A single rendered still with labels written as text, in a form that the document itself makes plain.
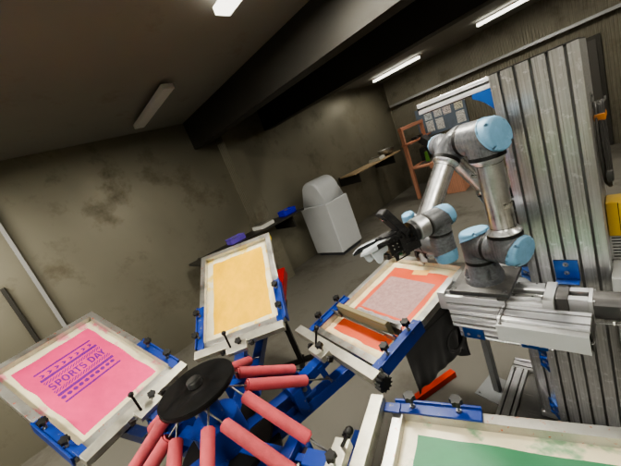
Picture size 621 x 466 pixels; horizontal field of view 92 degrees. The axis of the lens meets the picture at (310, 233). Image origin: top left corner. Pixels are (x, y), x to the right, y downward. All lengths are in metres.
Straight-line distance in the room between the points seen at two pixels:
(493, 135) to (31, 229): 4.70
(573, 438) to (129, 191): 4.92
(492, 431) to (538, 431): 0.13
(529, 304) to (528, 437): 0.44
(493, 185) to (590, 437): 0.78
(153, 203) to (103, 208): 0.63
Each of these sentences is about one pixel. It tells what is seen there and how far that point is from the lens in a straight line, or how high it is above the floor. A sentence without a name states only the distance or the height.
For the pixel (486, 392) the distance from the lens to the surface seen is 2.75.
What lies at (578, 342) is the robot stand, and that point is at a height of 1.15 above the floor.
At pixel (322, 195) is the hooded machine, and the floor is 1.24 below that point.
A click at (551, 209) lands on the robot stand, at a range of 1.44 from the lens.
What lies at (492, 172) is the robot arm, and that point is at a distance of 1.19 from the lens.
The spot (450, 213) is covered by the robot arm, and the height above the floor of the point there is 1.67.
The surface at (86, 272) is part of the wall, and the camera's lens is 4.88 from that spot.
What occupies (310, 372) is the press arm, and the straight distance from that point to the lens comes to 1.59.
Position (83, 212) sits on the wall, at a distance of 4.91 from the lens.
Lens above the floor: 1.99
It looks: 13 degrees down
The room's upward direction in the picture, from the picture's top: 21 degrees counter-clockwise
